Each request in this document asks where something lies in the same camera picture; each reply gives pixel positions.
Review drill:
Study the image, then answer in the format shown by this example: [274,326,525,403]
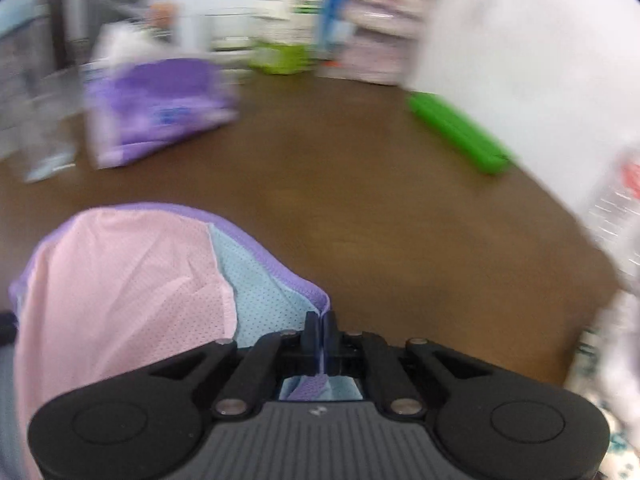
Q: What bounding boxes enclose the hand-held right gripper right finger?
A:
[324,311,494,419]

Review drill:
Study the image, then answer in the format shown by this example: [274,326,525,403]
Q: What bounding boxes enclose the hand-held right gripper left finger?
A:
[149,311,321,419]

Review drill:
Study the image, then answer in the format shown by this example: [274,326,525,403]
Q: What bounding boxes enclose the pink blue purple mesh shirt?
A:
[9,202,363,480]

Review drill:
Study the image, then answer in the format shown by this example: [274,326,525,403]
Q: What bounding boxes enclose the green oblong case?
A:
[407,91,512,176]

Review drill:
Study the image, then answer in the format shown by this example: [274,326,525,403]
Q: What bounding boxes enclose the green cardboard box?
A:
[247,42,309,76]

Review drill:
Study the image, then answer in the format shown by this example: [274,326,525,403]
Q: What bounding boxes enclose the purple tissue pack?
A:
[82,25,240,170]

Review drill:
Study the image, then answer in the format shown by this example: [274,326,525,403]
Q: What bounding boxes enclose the folded cream teal-flower cloth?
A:
[564,289,640,480]

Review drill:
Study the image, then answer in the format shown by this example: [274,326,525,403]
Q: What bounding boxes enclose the pink purple felt vase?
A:
[315,0,437,86]

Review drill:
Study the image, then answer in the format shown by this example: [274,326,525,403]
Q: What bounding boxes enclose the blue box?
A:
[317,0,352,61]

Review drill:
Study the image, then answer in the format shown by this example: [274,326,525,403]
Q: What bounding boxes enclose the tall water bottle red label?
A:
[584,149,640,281]

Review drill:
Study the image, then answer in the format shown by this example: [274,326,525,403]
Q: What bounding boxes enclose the white milk carton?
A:
[252,0,322,47]

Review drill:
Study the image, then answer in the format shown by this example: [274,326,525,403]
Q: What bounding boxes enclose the grey cabinet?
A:
[0,0,146,73]

